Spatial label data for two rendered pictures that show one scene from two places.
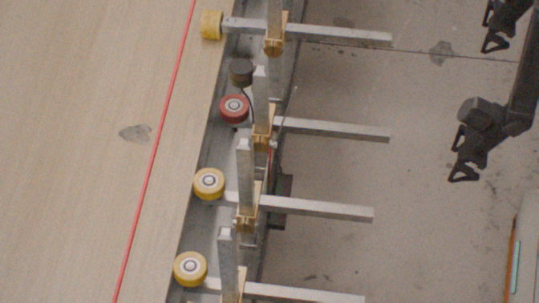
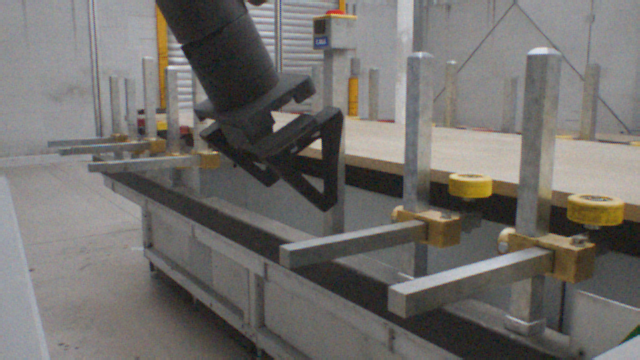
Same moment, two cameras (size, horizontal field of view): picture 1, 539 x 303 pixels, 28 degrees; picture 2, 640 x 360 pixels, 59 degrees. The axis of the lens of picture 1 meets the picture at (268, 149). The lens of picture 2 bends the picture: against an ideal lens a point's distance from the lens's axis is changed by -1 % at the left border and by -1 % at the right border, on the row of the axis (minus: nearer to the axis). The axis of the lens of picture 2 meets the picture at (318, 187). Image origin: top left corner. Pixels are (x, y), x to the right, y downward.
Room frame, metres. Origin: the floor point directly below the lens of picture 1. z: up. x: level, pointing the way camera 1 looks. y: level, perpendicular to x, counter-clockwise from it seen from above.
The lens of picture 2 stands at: (1.88, -0.76, 1.09)
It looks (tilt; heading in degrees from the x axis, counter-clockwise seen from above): 11 degrees down; 136
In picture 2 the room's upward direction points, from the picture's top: straight up
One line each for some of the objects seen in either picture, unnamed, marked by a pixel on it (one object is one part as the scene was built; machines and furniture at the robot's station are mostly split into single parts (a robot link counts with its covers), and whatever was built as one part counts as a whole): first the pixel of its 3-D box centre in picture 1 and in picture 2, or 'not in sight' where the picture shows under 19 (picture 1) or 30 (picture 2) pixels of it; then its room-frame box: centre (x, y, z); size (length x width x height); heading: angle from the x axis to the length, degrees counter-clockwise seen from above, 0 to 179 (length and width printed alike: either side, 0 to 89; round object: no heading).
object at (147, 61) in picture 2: not in sight; (150, 117); (-0.23, 0.33, 0.94); 0.04 x 0.04 x 0.48; 81
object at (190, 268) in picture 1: (191, 276); (469, 203); (1.31, 0.19, 0.85); 0.08 x 0.08 x 0.11
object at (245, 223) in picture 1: (249, 207); (543, 252); (1.52, 0.05, 0.83); 0.14 x 0.06 x 0.05; 171
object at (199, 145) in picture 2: not in sight; (200, 130); (0.27, 0.25, 0.92); 0.04 x 0.04 x 0.48; 81
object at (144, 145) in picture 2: not in sight; (131, 147); (-0.20, 0.23, 0.83); 0.43 x 0.03 x 0.04; 81
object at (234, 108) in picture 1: (234, 117); not in sight; (1.80, 0.09, 0.85); 0.08 x 0.08 x 0.11
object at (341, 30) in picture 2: not in sight; (334, 34); (1.00, 0.14, 1.18); 0.07 x 0.07 x 0.08; 81
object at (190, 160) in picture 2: not in sight; (178, 162); (0.29, 0.15, 0.83); 0.43 x 0.03 x 0.04; 81
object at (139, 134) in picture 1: (135, 131); not in sight; (1.71, 0.34, 0.91); 0.09 x 0.07 x 0.02; 74
